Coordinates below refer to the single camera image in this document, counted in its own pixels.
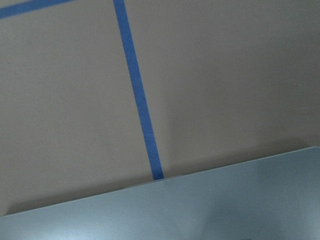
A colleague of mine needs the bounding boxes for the grey closed laptop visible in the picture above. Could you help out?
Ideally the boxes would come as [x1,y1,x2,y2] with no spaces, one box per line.
[0,147,320,240]

